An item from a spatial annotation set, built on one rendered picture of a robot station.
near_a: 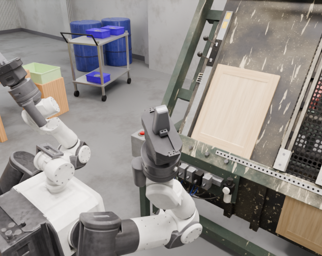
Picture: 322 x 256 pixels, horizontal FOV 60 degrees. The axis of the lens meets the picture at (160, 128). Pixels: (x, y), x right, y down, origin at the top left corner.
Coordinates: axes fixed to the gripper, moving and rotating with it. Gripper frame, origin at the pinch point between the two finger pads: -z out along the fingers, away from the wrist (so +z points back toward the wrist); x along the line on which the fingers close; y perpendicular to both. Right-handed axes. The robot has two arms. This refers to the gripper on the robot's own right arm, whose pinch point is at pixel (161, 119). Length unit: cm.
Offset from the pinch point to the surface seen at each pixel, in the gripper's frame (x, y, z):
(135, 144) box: 79, 10, 124
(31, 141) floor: 220, -98, 262
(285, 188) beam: 10, 81, 109
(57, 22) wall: 829, -44, 460
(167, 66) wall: 406, 165, 358
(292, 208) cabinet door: 6, 98, 143
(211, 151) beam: 53, 56, 118
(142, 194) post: 60, 8, 168
